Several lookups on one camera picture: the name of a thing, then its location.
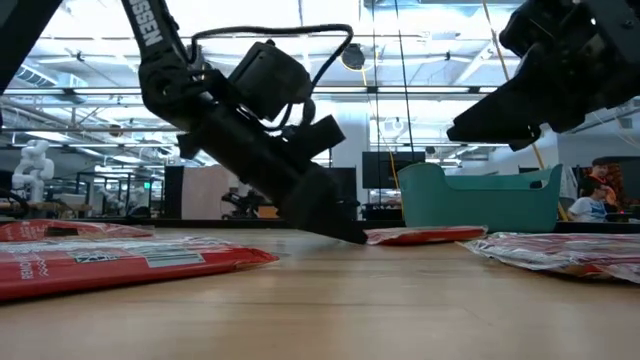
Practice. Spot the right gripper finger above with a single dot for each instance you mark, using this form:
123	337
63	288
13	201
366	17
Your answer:
500	117
529	142

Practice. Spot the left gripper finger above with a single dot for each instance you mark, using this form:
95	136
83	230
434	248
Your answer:
315	205

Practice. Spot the red Orville popcorn bag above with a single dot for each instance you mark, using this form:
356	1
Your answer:
100	272
430	236
525	247
620	275
30	231

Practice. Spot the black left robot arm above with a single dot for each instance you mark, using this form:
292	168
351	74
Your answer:
150	30

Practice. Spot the small white robot arm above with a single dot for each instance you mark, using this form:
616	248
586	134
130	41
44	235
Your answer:
112	197

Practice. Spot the black background robot arm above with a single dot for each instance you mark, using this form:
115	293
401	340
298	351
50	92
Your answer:
245	202

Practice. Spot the orange box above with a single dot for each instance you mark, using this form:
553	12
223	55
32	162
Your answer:
269	213

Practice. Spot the beige partition board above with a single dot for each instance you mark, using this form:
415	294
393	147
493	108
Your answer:
205	192

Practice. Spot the white building column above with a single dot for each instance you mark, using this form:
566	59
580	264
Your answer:
357	150

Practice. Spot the black monitor screen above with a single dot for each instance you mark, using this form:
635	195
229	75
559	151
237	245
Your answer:
380	170

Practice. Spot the person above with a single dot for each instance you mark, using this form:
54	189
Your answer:
587	210
599	167

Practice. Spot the black partition panel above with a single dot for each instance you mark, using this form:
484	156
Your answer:
173	195

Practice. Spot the teal plastic basket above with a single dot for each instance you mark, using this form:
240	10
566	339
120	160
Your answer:
475	210

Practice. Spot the red patterned board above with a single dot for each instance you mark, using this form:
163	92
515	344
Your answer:
621	185

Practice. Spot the dark tall cabinet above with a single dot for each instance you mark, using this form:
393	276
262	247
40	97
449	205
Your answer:
634	172

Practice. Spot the wooden background table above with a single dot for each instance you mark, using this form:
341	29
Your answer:
50	206

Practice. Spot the white robot figure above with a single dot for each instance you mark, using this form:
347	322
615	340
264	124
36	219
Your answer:
35	170

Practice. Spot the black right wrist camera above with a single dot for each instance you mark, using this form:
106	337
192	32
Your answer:
615	20

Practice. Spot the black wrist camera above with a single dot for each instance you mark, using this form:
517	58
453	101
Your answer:
270	80
615	20

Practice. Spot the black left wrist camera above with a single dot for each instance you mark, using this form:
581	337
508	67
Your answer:
270	80

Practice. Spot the silver ventilation duct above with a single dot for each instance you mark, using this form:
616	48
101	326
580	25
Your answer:
45	75

